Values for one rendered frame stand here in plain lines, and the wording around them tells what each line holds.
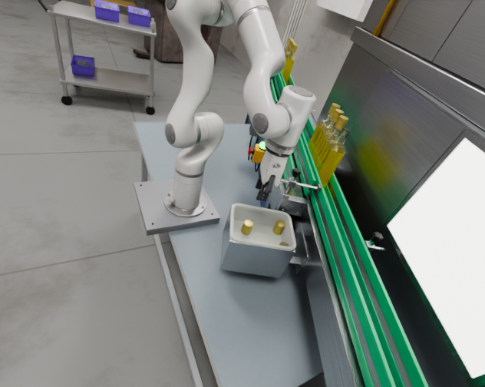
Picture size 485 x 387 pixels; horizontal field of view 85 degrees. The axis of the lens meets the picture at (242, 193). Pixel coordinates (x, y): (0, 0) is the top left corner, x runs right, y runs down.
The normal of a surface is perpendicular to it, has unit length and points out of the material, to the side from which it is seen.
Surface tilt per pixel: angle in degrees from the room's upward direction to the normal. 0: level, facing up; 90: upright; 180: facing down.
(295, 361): 0
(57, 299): 0
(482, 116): 90
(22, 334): 0
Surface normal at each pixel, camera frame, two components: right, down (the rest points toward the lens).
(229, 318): 0.25, -0.74
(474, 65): -0.97, -0.19
